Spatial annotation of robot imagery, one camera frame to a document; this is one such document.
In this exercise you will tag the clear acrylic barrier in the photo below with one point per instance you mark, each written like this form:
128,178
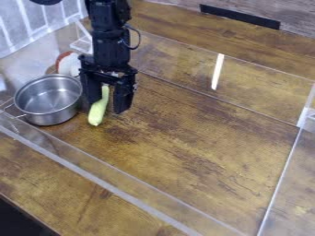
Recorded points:
290,214
164,206

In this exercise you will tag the clear acrylic stand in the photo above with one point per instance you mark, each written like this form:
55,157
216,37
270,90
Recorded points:
83,43

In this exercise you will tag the clear acrylic right barrier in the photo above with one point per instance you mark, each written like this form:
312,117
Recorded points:
290,214

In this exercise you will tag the stainless steel pot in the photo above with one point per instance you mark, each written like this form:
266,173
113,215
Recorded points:
48,100

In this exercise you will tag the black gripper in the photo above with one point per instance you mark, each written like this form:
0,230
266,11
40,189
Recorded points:
113,71

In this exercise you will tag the red and white toy mushroom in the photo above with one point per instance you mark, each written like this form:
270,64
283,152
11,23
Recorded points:
68,64

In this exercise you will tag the green handled metal spoon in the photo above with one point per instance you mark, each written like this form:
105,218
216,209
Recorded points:
97,108

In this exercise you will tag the black strip on table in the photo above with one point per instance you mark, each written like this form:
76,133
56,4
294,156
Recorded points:
264,22

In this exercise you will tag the clear acrylic front barrier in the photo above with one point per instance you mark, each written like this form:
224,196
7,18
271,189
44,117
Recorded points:
164,206

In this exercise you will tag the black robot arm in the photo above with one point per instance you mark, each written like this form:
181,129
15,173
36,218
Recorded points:
111,37

